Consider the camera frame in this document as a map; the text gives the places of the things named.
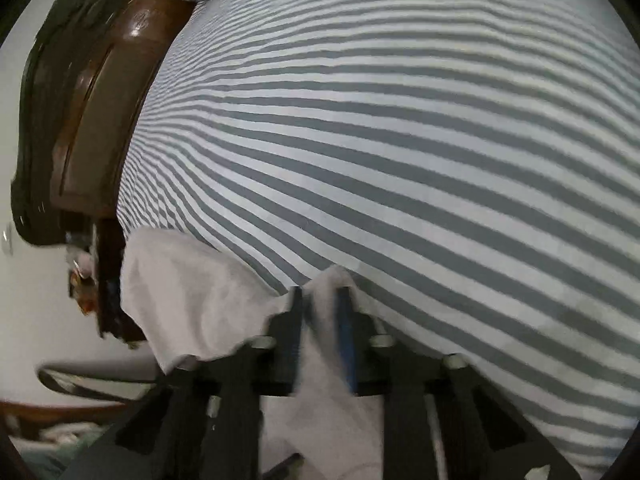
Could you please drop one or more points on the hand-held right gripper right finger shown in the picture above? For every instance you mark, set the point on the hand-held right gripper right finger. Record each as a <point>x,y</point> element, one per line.
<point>346,340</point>

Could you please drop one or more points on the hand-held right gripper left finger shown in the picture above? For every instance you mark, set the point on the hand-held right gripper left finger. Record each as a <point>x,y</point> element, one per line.
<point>292,340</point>

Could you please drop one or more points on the light grey pants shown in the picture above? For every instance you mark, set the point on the light grey pants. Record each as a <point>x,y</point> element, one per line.
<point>200,300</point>

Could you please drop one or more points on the dark oval object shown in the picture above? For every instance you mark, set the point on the dark oval object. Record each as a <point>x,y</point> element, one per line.
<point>100,382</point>

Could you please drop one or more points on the striped bed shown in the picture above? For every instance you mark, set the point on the striped bed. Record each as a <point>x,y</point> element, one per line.
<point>400,135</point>

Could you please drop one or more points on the bedside clutter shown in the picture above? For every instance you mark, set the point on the bedside clutter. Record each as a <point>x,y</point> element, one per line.
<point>82,275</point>

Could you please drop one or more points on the carved wooden headboard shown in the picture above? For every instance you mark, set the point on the carved wooden headboard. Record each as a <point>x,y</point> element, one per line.
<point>95,110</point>

